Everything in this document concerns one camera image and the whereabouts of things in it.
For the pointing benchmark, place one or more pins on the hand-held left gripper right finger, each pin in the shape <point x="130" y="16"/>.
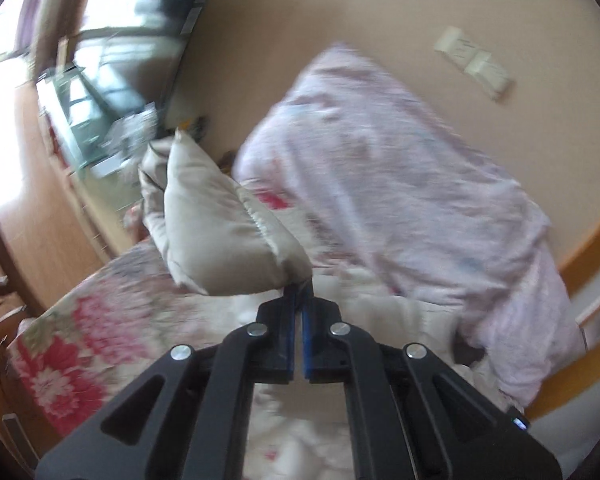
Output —
<point x="306" y="340"/>

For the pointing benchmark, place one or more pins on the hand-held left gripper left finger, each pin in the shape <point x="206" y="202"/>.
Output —
<point x="291" y="330"/>

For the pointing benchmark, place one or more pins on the white puffy jacket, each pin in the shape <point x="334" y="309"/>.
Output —
<point x="215" y="225"/>

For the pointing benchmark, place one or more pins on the floral bed sheet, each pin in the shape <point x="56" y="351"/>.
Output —
<point x="80" y="340"/>

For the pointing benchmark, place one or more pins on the window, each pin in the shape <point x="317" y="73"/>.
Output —
<point x="110" y="60"/>

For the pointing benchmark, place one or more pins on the purple curtain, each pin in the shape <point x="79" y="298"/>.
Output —
<point x="42" y="5"/>

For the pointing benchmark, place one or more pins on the white wall switch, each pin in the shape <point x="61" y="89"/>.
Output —
<point x="489" y="74"/>

